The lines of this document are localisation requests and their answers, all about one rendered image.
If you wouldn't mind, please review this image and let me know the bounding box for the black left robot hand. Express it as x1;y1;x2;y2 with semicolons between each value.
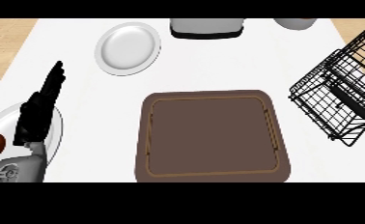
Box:
12;60;67;148

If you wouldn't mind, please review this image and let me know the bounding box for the brown tray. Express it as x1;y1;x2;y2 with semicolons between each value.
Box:
135;89;293;183

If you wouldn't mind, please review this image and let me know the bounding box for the large white plate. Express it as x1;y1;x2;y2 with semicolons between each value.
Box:
0;101;64;168

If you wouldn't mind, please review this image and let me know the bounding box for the small white plate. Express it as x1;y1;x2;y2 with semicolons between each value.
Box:
95;21;163;76

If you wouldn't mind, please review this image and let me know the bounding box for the grey and black appliance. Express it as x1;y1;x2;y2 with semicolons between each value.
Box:
169;18;247;41

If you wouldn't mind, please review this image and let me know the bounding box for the pale grey round container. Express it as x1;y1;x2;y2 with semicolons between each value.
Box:
274;18;318;31

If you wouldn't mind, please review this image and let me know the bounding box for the black wire tiered basket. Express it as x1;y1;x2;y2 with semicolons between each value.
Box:
289;29;365;148

